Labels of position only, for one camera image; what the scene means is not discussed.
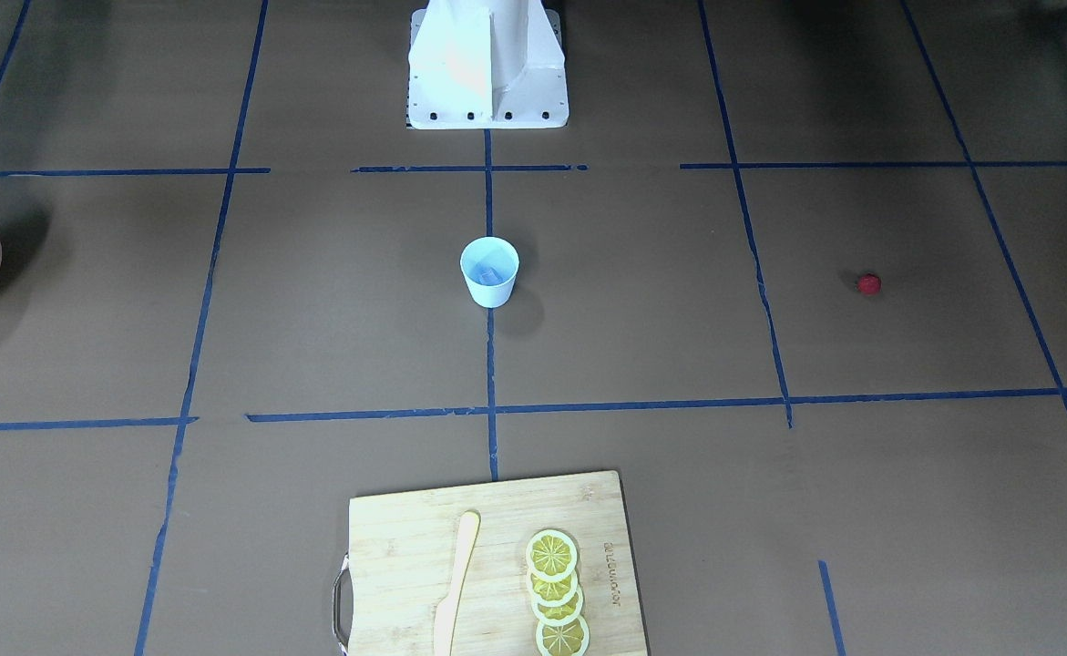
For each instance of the lemon slice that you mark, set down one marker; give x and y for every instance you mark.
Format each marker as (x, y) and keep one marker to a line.
(551, 555)

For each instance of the wooden cutting board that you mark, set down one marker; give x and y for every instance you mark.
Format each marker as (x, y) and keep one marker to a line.
(398, 562)

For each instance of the red strawberry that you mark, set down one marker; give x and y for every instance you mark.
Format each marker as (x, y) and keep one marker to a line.
(869, 284)

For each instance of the white pillar with base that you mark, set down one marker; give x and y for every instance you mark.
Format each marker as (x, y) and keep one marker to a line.
(486, 65)

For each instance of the clear ice cube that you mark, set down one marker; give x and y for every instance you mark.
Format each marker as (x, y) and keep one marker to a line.
(488, 275)

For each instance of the yellow plastic knife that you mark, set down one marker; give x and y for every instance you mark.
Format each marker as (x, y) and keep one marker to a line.
(446, 611)

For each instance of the light blue plastic cup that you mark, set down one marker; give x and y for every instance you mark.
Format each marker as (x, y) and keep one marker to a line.
(494, 252)

